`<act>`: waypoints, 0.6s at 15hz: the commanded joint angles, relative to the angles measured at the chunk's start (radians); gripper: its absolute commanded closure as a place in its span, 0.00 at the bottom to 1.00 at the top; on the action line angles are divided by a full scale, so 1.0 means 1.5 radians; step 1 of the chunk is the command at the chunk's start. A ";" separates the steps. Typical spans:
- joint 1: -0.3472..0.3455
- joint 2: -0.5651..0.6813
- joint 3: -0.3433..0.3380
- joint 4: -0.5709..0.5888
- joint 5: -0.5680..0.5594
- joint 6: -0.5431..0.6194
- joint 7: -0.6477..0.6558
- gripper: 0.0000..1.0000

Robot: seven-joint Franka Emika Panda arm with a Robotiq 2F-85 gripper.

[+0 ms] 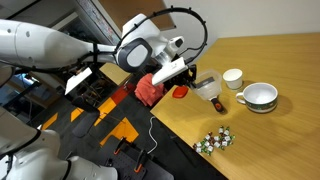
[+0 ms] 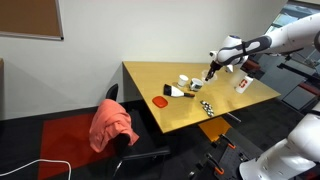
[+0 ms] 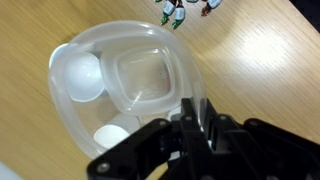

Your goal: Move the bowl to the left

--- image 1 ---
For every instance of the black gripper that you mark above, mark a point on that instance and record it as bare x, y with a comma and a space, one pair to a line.
185, 76

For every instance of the translucent plastic bowl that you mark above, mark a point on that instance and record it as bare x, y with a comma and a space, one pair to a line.
210, 91

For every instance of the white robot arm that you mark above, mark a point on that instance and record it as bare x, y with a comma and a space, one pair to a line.
40, 43

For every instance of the black tool orange button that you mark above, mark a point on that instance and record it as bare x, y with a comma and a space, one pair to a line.
217, 105

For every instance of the white paper cup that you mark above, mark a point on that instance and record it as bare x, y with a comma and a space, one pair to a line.
232, 78

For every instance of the red plastic lid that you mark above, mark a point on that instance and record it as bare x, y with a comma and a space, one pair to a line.
180, 91

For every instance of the white foil wrapped candy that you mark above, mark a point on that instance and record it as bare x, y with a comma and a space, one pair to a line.
226, 132
199, 144
221, 130
227, 138
198, 150
206, 144
216, 138
224, 143
216, 144
207, 137
210, 148

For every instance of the white round cup rim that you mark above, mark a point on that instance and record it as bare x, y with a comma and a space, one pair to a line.
258, 95

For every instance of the red cloth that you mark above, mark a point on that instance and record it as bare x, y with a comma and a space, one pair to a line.
150, 90

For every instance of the wooden side table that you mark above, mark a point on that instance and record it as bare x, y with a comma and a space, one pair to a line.
115, 73

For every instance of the whiteboard with notes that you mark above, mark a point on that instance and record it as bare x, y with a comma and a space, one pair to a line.
98, 18

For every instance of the white flat board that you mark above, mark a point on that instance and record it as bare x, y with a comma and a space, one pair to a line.
78, 80

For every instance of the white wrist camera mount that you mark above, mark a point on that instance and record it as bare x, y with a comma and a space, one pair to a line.
170, 71

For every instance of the grey metal base plate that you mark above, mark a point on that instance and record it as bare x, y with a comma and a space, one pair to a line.
156, 173

